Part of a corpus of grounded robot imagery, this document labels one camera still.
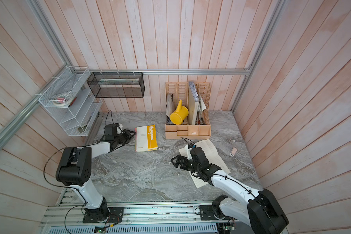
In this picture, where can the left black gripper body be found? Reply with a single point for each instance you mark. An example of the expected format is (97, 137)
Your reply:
(122, 138)

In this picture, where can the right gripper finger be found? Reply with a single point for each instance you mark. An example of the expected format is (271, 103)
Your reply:
(178, 159)
(181, 165)

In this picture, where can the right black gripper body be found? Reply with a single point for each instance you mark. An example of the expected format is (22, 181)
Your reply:
(196, 168)

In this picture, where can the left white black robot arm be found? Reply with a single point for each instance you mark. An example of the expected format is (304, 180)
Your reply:
(75, 168)

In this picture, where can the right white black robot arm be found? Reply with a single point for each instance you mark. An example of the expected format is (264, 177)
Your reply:
(258, 209)

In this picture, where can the small pink eraser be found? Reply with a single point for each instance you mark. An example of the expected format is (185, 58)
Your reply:
(233, 152)

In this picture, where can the yellow watering can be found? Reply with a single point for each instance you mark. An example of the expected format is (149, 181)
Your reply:
(180, 114)

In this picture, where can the papers in organizer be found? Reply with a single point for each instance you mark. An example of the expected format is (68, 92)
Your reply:
(201, 108)

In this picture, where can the cream book in organizer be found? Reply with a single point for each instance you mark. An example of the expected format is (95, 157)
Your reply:
(193, 103)

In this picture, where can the tape roll on shelf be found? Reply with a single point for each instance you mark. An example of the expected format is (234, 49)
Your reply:
(63, 99)

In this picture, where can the beige desk organizer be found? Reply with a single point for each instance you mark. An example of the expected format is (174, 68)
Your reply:
(179, 91)

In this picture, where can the black mesh wall basket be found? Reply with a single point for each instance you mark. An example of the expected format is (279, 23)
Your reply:
(117, 84)

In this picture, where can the white wire shelf rack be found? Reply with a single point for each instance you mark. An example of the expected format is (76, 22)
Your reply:
(77, 118)

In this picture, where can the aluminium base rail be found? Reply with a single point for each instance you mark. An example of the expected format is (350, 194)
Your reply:
(174, 217)

